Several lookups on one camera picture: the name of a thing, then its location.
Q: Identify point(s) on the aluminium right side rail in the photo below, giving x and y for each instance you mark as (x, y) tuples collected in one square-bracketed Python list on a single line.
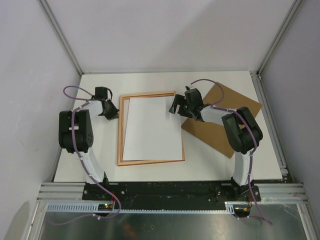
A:
[(270, 124)]

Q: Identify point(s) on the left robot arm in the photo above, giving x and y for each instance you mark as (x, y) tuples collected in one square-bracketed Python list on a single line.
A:
[(75, 135)]

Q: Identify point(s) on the left aluminium corner post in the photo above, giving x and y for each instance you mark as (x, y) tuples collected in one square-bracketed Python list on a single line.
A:
[(45, 7)]

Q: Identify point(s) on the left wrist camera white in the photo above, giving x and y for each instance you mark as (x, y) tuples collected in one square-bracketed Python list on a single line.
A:
[(102, 93)]

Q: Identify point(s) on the aluminium corner post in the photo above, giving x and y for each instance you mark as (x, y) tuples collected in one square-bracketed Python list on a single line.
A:
[(284, 27), (45, 7)]

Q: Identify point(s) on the printed photo sheet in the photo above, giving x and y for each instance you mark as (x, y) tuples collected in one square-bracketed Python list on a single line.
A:
[(152, 133)]

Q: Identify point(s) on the aluminium front rail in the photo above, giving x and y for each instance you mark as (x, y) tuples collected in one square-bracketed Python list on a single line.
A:
[(271, 193)]

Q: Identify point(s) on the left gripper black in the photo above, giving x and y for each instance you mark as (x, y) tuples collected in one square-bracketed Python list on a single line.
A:
[(114, 114)]

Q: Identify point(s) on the orange wooden picture frame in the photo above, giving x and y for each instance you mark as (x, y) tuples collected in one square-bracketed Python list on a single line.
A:
[(121, 130)]

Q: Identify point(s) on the right aluminium corner post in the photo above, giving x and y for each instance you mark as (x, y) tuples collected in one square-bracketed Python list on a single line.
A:
[(284, 27)]

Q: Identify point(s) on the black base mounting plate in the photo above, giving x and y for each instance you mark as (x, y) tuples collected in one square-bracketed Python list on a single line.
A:
[(181, 195)]

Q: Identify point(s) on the grey slotted cable duct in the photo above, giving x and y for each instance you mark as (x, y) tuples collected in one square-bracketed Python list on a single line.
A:
[(104, 208)]

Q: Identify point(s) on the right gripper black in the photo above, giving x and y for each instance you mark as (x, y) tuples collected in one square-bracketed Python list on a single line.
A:
[(180, 100)]

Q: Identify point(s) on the aluminium rail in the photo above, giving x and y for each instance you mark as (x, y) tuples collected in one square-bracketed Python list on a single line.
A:
[(270, 124), (271, 193)]

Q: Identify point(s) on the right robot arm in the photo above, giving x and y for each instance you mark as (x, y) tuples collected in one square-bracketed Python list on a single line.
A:
[(243, 135)]

